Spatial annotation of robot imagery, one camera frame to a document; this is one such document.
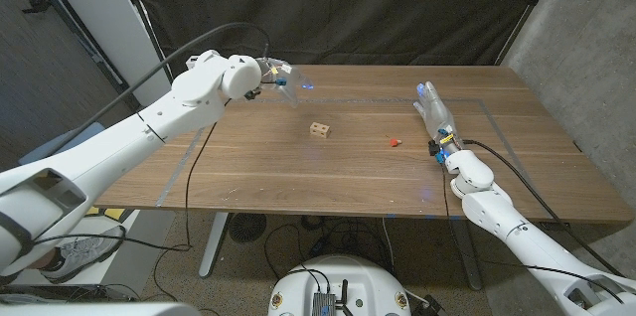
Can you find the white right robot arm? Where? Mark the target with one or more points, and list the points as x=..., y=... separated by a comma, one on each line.
x=497, y=211

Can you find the white table leg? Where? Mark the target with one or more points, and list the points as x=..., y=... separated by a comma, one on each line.
x=213, y=246

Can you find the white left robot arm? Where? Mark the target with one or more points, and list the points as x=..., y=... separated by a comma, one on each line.
x=124, y=142

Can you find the black backdrop curtain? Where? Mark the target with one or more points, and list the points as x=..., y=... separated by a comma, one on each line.
x=338, y=8

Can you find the grey ribbed torso module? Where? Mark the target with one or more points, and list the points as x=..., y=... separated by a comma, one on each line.
x=323, y=303

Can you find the wooden block with holes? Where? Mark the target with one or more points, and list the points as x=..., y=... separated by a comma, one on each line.
x=320, y=130

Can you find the black floor fan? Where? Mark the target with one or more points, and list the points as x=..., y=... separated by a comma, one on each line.
x=246, y=226

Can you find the black backdrop stand pole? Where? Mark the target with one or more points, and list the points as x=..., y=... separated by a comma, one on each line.
x=144, y=18
x=526, y=8

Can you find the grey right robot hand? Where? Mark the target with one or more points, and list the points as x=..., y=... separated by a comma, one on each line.
x=439, y=122

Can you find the grey white sneaker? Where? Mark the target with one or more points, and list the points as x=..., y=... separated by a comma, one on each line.
x=84, y=251

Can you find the person's bare leg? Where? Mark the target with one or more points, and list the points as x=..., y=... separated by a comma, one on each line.
x=45, y=259

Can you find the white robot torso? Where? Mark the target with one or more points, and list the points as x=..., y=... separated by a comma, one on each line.
x=358, y=281

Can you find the white pillar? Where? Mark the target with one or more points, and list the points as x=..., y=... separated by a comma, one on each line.
x=109, y=23

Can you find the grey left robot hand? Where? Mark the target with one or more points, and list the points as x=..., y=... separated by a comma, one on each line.
x=285, y=77

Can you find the yellow floor object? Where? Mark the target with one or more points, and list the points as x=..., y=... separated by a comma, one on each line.
x=107, y=213

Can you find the dark grey door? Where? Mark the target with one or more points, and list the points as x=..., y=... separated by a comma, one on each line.
x=49, y=67

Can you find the grey table leg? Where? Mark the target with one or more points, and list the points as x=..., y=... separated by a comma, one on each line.
x=467, y=256

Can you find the red-headed wooden screw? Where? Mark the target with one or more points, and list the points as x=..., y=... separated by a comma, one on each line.
x=394, y=142

